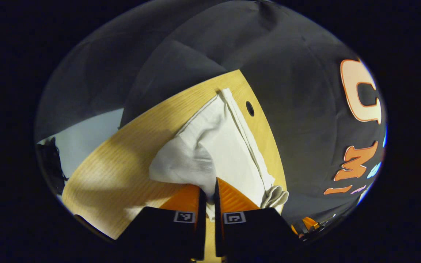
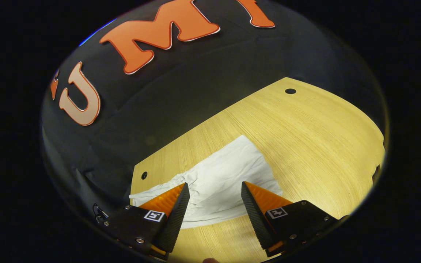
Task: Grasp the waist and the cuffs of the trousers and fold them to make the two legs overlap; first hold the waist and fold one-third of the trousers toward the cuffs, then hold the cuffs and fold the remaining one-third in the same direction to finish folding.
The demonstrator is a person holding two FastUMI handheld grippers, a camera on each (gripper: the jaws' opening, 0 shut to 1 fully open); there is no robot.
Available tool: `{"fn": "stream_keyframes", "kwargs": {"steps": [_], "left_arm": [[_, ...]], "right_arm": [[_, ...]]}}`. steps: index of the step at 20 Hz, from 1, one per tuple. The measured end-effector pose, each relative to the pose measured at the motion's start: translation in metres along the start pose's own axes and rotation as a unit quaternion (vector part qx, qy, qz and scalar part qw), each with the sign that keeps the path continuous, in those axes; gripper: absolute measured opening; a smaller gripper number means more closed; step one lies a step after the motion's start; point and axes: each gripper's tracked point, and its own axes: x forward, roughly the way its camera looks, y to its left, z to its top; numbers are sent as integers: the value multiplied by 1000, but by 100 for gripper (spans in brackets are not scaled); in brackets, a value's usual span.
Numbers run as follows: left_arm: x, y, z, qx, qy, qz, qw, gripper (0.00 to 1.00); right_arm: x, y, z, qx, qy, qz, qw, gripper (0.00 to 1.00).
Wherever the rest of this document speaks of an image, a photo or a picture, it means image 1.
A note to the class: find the white jeans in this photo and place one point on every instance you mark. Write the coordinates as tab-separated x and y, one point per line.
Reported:
225	146

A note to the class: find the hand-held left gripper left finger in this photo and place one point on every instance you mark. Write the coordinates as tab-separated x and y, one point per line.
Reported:
201	223

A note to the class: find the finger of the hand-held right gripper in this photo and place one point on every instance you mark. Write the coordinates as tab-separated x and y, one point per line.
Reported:
310	223

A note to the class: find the black backdrop cloth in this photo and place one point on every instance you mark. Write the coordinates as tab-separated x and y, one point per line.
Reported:
269	54

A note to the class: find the black bag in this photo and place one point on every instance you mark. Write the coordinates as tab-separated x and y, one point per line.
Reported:
51	160

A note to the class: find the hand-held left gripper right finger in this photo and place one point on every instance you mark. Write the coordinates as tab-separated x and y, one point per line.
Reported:
218	223

